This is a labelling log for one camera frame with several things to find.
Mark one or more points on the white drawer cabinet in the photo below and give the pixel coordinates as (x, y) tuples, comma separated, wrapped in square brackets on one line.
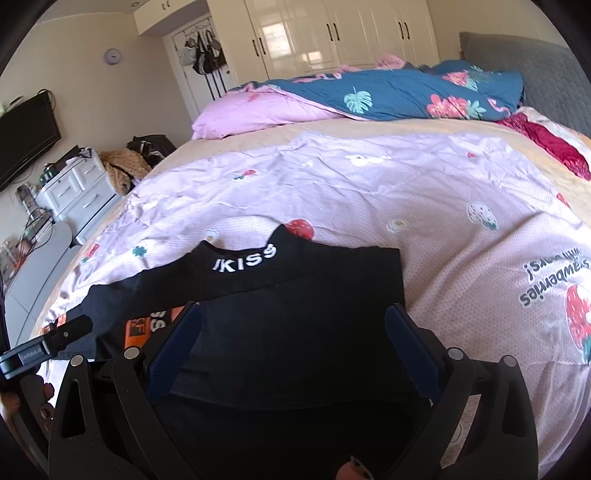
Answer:
[(78, 189)]

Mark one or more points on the blue floral quilt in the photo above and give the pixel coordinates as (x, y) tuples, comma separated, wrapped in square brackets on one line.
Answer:
[(401, 92)]

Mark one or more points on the brown knitted cloth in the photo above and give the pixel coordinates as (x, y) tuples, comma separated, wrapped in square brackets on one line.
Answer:
[(124, 168)]

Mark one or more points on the black bag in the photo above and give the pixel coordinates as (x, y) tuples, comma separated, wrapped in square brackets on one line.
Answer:
[(152, 147)]

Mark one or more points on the black television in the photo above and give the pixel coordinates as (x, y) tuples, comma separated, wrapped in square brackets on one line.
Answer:
[(25, 138)]

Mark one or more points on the person's left hand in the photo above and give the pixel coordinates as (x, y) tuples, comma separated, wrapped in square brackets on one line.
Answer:
[(45, 408)]

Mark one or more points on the white door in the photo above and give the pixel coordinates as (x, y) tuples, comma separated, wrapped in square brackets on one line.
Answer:
[(198, 94)]

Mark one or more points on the grey desk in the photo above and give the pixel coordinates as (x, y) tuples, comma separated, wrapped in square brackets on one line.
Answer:
[(37, 277)]

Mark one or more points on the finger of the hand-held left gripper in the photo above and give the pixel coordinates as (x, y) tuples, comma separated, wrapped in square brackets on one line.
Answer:
[(55, 344)]

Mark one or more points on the cream glossy wardrobe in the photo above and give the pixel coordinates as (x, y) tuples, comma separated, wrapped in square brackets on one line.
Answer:
[(295, 32)]

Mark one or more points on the pink strawberry print sheet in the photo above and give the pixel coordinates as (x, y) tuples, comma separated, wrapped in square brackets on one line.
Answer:
[(369, 207)]

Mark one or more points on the round wall clock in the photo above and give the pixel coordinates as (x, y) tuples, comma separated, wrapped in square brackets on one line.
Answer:
[(112, 56)]

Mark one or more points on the red blanket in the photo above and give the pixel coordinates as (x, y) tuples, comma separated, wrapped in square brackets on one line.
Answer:
[(554, 143)]

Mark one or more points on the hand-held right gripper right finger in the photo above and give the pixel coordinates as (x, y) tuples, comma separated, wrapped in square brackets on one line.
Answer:
[(411, 346)]

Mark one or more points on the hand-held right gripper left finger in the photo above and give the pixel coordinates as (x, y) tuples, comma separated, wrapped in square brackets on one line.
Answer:
[(178, 346)]

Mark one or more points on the hanging bags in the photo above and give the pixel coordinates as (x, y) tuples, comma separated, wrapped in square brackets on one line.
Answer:
[(205, 55)]

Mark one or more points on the black long-sleeve shirt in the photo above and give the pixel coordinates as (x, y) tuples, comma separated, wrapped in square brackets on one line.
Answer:
[(300, 314)]

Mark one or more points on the beige bed sheet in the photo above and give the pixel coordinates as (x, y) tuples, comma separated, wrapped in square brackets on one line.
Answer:
[(521, 147)]

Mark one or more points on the grey padded headboard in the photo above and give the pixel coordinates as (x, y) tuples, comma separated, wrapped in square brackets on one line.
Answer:
[(545, 69)]

